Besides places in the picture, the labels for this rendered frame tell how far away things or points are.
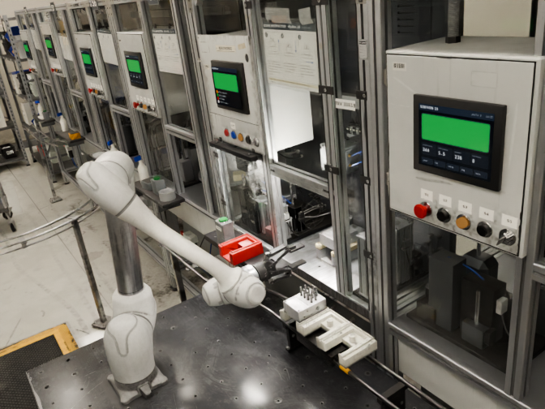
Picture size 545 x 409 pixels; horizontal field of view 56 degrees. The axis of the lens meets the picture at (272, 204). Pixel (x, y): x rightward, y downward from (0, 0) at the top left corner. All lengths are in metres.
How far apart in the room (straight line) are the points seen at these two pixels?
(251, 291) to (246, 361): 0.46
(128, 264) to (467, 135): 1.29
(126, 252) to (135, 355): 0.37
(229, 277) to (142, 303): 0.48
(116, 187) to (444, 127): 1.01
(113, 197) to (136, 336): 0.52
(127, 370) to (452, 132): 1.35
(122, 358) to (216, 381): 0.35
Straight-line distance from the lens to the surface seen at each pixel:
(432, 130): 1.34
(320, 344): 1.80
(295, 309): 1.86
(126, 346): 1.93
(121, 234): 1.94
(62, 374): 2.29
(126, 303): 2.06
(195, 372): 2.07
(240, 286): 1.69
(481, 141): 1.26
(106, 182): 1.71
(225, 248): 2.28
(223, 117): 2.27
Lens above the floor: 2.00
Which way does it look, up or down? 23 degrees down
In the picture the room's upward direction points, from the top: 7 degrees counter-clockwise
